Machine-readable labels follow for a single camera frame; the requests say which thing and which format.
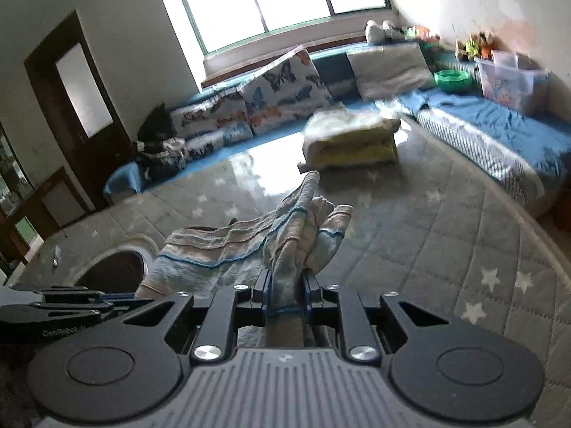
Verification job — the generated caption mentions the dark wooden cabinet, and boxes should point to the dark wooden cabinet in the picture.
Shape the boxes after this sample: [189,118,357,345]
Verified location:
[0,120,96,277]

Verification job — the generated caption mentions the blue stool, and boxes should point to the blue stool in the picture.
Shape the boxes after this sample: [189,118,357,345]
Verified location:
[103,163,144,197]

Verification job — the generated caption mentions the blue beige striped pants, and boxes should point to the blue beige striped pants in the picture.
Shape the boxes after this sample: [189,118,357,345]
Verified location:
[134,170,354,348]

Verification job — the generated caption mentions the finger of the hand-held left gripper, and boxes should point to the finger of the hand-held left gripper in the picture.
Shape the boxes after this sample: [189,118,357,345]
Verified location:
[31,301,135,322]
[42,290,135,302]

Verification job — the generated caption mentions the folded yellow cloth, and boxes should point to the folded yellow cloth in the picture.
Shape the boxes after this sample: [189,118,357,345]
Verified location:
[298,107,402,174]

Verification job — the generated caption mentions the blue sofa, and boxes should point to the blue sofa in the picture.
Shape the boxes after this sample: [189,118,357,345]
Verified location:
[103,40,440,197]

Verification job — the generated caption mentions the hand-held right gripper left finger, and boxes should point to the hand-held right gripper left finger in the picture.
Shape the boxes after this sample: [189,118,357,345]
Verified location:
[120,268,273,365]

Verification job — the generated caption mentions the butterfly print blanket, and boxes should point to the butterfly print blanket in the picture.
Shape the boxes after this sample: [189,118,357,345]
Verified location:
[184,124,254,162]

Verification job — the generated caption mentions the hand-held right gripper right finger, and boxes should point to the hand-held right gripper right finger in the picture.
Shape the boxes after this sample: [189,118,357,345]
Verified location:
[302,271,452,363]

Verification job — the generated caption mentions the dark wooden door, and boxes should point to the dark wooden door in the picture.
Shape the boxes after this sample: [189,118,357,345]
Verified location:
[24,9,135,212]

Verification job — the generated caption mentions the white grey cushion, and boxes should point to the white grey cushion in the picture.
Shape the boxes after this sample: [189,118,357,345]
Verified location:
[345,42,437,102]

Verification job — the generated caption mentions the colourful small plush toys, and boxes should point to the colourful small plush toys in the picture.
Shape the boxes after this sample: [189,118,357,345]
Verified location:
[404,24,442,43]

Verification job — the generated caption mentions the long butterfly print cushion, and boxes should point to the long butterfly print cushion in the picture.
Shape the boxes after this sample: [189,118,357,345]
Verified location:
[168,93,249,143]

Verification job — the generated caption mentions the white patterned mattress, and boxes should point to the white patterned mattress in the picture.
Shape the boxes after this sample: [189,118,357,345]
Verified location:
[415,109,563,208]

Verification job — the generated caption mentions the white plush toy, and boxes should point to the white plush toy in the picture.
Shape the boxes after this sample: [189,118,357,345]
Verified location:
[365,19,404,46]

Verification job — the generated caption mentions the square butterfly print cushion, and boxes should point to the square butterfly print cushion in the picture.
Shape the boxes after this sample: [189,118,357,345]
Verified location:
[240,46,334,137]

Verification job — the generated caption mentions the black white cloth bag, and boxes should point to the black white cloth bag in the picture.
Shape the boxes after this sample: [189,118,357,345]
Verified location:
[140,137,188,183]

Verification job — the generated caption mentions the green plastic basin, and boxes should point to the green plastic basin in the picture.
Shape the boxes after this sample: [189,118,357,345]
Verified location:
[434,70,474,95]

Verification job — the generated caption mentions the blue bedsheet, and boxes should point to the blue bedsheet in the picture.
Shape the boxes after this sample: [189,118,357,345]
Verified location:
[393,88,571,179]

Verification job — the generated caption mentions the clear plastic storage box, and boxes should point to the clear plastic storage box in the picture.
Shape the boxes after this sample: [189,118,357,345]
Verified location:
[474,50,550,113]

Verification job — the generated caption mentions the brown green plush toys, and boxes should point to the brown green plush toys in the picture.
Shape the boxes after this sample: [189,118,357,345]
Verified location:
[456,30,497,60]

